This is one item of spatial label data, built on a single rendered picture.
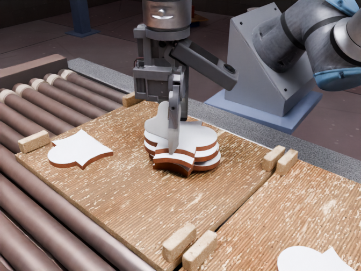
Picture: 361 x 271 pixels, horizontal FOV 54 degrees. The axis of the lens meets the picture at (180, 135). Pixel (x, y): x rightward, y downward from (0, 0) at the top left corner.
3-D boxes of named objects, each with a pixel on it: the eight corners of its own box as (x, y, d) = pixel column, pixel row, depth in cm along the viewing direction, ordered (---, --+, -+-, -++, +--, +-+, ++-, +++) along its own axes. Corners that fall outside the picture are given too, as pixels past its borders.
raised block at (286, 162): (288, 158, 69) (290, 146, 67) (297, 162, 68) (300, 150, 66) (274, 173, 65) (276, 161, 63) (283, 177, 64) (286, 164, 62)
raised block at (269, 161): (275, 155, 70) (278, 143, 68) (284, 158, 69) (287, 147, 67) (260, 169, 66) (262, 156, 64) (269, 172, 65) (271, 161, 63)
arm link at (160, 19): (194, -7, 56) (186, 4, 49) (194, 22, 58) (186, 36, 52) (149, -9, 57) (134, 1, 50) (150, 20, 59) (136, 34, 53)
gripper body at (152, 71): (146, 85, 66) (142, 19, 60) (192, 88, 65) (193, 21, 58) (134, 103, 60) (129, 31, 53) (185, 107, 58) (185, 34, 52)
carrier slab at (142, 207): (143, 102, 93) (142, 96, 92) (286, 163, 70) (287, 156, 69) (16, 161, 71) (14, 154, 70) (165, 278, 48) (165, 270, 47)
